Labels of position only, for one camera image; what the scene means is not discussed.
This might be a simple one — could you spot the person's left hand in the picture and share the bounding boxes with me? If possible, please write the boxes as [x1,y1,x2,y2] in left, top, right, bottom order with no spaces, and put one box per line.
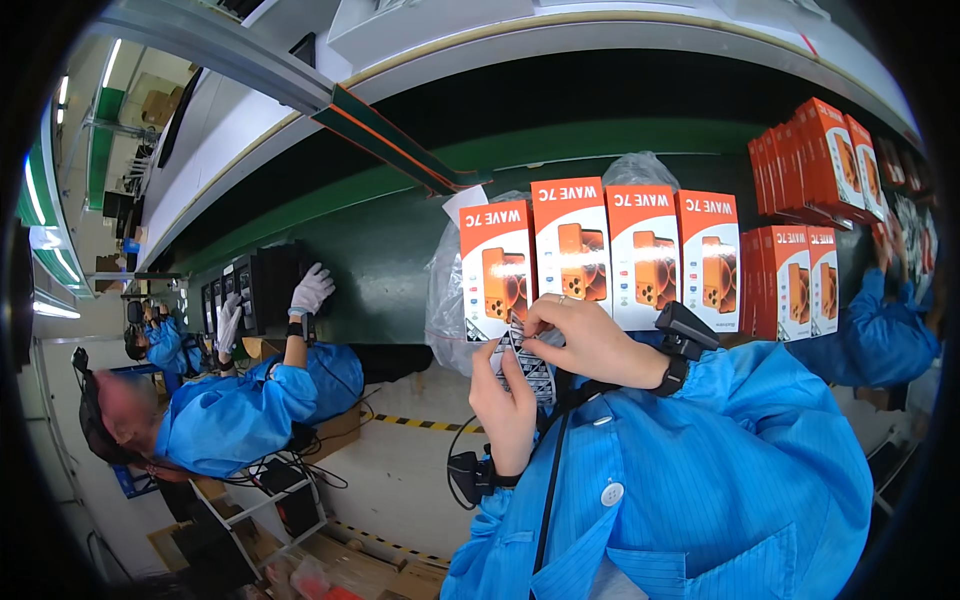
[469,337,539,478]

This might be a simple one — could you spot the person's right hand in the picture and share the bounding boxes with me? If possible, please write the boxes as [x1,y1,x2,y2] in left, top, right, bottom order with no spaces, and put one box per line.
[521,294,672,391]

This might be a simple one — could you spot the black white sticker sheet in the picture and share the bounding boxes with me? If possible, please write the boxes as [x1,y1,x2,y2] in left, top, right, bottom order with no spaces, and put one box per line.
[491,315,560,408]

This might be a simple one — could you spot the black wrist band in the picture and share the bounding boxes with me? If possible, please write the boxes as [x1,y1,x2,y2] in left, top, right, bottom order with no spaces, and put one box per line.
[651,300,723,399]
[447,444,526,511]

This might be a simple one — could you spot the orange white phone box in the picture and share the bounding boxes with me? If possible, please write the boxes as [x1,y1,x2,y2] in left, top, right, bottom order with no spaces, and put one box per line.
[605,184,684,333]
[530,177,614,318]
[674,189,743,336]
[458,198,539,343]

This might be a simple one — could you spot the clear plastic bag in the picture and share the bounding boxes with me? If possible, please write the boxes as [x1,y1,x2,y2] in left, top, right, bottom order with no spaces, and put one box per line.
[601,150,681,192]
[424,191,535,378]

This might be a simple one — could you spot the person's body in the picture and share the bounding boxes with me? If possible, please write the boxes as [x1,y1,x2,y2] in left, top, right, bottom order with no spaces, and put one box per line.
[441,341,876,600]

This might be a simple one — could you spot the cardboard box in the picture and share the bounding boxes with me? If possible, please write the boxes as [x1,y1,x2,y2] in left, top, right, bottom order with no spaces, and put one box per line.
[302,405,366,465]

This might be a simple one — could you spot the row of orange boxes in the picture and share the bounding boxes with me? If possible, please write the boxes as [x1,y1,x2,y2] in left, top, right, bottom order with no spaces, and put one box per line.
[739,224,841,343]

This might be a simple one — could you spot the heap of flat cardboard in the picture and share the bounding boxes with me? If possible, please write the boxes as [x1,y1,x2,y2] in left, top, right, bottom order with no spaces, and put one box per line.
[258,525,453,600]

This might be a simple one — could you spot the white paper sheet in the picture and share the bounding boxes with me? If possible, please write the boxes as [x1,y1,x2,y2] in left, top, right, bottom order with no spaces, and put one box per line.
[441,184,491,228]

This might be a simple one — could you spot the green conveyor belt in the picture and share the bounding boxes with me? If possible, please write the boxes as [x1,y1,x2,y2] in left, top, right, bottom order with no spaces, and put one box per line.
[138,112,927,355]

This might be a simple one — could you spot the white metal rack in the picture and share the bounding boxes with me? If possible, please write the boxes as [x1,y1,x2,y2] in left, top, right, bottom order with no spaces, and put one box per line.
[171,450,330,595]

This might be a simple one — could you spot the stack of orange boxes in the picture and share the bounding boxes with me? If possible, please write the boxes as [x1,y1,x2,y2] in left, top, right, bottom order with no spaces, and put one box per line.
[747,96,891,230]

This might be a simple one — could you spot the row of black boxes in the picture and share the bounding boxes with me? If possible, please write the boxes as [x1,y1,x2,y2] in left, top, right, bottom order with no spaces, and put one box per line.
[200,240,333,340]

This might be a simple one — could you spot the row of dark red boxes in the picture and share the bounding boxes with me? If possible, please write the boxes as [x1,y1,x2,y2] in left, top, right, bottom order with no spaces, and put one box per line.
[876,135,935,198]

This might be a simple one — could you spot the blue crate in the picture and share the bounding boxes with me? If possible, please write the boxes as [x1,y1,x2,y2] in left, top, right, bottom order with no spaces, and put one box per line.
[111,462,161,501]

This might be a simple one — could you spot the white overhead shelf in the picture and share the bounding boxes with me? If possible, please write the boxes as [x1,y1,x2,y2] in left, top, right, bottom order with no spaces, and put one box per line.
[138,0,922,273]

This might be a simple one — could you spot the stack of cardboard cartons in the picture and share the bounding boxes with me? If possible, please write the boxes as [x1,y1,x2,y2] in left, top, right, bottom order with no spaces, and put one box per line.
[139,73,186,127]

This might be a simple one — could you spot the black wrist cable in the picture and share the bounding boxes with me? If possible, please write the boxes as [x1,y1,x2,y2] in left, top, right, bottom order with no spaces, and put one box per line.
[446,414,490,513]

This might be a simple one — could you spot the black chest cable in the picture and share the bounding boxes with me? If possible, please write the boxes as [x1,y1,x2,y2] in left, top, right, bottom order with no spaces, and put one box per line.
[531,378,601,579]

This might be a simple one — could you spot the black floor cables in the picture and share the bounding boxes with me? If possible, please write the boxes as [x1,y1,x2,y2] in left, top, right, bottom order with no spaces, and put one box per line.
[225,388,384,492]

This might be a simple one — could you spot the green orange guide rail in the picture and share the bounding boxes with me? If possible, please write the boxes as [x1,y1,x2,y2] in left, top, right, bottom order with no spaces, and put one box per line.
[310,83,494,198]

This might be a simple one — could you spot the grey metal rail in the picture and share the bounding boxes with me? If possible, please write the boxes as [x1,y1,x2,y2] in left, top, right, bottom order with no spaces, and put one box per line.
[90,0,336,115]

